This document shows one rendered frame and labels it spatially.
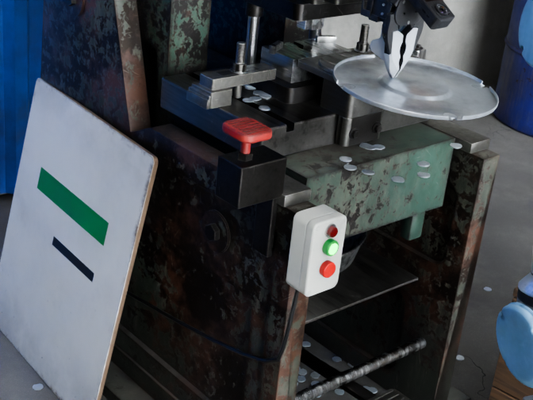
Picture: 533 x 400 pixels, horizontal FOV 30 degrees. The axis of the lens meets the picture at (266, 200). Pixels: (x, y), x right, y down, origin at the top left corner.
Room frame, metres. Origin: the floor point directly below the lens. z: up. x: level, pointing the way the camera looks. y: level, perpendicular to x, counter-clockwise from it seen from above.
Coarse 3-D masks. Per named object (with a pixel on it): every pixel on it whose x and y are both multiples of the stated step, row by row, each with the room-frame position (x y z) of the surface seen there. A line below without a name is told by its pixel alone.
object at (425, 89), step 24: (336, 72) 1.66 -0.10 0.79; (360, 72) 1.68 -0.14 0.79; (384, 72) 1.70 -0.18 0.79; (408, 72) 1.70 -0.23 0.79; (432, 72) 1.74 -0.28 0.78; (456, 72) 1.76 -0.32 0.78; (360, 96) 1.55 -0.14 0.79; (384, 96) 1.58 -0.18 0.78; (408, 96) 1.59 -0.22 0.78; (432, 96) 1.60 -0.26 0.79; (456, 96) 1.63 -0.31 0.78; (480, 96) 1.65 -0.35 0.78; (456, 120) 1.52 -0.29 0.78
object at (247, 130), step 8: (232, 120) 1.45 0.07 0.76; (240, 120) 1.46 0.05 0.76; (248, 120) 1.46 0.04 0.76; (224, 128) 1.43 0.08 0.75; (232, 128) 1.42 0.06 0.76; (240, 128) 1.42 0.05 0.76; (248, 128) 1.43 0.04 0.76; (256, 128) 1.43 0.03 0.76; (264, 128) 1.43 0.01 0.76; (232, 136) 1.41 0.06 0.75; (240, 136) 1.40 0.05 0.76; (248, 136) 1.40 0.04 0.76; (256, 136) 1.40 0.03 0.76; (264, 136) 1.41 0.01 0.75; (240, 144) 1.43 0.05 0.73; (248, 144) 1.43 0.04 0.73; (248, 152) 1.43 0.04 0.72
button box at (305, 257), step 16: (320, 208) 1.45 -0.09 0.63; (304, 224) 1.40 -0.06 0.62; (320, 224) 1.39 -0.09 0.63; (336, 224) 1.42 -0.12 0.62; (304, 240) 1.40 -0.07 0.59; (320, 240) 1.40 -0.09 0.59; (304, 256) 1.39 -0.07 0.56; (320, 256) 1.40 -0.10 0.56; (336, 256) 1.42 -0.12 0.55; (288, 272) 1.42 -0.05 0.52; (304, 272) 1.39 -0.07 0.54; (336, 272) 1.43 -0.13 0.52; (304, 288) 1.39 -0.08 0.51; (320, 288) 1.41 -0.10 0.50; (144, 304) 1.71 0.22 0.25; (176, 320) 1.63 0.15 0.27; (208, 336) 1.56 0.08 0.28; (288, 336) 1.41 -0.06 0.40; (240, 352) 1.49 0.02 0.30
